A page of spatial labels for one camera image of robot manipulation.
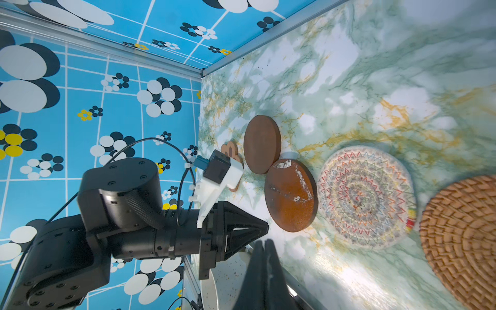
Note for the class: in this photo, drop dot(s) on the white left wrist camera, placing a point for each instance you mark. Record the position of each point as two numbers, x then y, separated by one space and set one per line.
219 172

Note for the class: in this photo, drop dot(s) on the metal serving tray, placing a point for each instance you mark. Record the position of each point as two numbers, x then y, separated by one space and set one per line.
191 283

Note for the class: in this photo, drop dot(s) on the dark brown round wooden coaster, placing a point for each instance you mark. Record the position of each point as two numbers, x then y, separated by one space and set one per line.
262 144

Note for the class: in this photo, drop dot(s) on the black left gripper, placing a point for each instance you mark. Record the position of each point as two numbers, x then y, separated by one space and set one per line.
175 241

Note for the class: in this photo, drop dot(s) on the tan rattan round coaster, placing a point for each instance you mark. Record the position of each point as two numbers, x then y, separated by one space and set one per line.
458 238

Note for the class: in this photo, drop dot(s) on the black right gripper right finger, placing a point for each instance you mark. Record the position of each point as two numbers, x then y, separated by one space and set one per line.
277 294

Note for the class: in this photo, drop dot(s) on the multicolour woven round coaster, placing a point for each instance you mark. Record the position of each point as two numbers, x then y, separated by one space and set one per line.
367 196

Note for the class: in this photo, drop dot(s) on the rusty brown round coaster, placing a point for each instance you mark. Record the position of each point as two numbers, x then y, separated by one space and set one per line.
291 195

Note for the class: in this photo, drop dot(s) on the paw print cork coaster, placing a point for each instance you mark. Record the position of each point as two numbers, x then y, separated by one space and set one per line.
231 153

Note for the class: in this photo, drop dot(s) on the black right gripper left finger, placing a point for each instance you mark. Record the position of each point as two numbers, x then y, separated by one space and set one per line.
252 293

